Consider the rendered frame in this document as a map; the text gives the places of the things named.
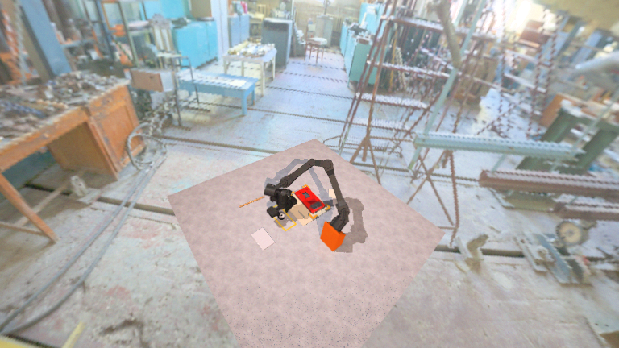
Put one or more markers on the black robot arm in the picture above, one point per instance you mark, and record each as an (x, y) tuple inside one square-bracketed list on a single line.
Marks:
[(275, 191)]

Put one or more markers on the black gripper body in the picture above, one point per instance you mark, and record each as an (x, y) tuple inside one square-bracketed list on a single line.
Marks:
[(281, 205)]

